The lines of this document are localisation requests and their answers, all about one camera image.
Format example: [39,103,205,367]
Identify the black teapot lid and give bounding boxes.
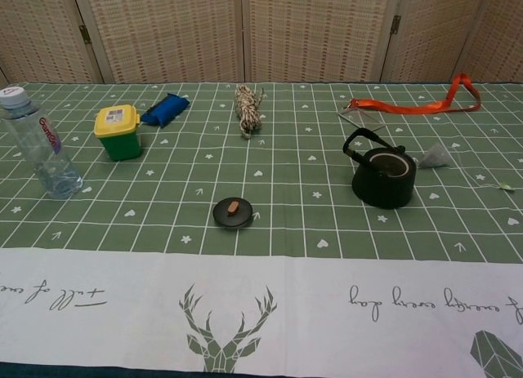
[212,197,255,230]

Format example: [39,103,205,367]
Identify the green container with yellow lid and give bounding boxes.
[92,105,144,162]

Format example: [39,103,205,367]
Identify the coiled patterned rope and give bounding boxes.
[234,83,266,140]

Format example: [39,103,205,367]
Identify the orange lanyard strap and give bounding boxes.
[345,73,482,114]

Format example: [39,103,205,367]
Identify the blue snack packet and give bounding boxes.
[140,92,191,129]

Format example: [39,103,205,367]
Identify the tea bag with string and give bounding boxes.
[417,143,516,193]

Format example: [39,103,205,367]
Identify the clear plastic badge holder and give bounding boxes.
[337,106,387,132]

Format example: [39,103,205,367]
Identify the black teapot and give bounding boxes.
[342,127,418,210]

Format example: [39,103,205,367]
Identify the green grid tablecloth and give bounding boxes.
[0,82,523,374]

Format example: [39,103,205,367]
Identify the clear plastic water bottle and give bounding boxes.
[0,86,85,200]

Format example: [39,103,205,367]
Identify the woven folding screen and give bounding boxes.
[0,0,523,85]

